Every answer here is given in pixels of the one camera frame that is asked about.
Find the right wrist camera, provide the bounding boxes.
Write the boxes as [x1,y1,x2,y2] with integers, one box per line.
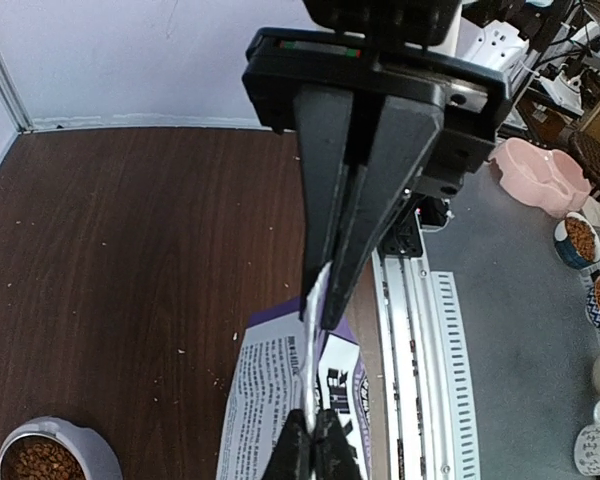
[303,0,461,48]

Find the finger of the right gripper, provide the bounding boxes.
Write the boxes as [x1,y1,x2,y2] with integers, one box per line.
[321,96,442,330]

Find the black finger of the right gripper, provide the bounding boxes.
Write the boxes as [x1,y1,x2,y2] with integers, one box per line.
[293,85,354,295]

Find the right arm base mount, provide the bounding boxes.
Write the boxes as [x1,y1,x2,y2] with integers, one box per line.
[378,195,453,258]

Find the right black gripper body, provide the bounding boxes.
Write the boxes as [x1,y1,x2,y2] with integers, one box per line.
[242,28,511,197]

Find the left aluminium frame post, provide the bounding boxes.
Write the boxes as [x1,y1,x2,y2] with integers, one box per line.
[0,51,34,133]

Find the front aluminium rail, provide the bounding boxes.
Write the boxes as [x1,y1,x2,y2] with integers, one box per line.
[372,233,481,479]

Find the purple puppy food bag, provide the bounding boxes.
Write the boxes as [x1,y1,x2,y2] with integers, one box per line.
[216,265,372,479]

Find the grey double pet feeder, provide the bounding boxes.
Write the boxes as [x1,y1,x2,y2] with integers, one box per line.
[0,416,123,480]

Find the left steel feeder bowl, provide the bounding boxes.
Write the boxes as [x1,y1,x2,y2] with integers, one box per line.
[0,431,89,480]

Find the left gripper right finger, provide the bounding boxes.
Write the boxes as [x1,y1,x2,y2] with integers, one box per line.
[312,410,362,480]

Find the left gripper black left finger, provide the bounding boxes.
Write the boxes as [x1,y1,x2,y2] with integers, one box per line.
[262,409,312,480]

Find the blue kibble bowl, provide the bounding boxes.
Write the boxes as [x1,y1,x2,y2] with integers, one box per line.
[553,212,600,270]

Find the pink double pet feeder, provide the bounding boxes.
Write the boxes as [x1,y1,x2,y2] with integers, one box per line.
[489,138,591,218]

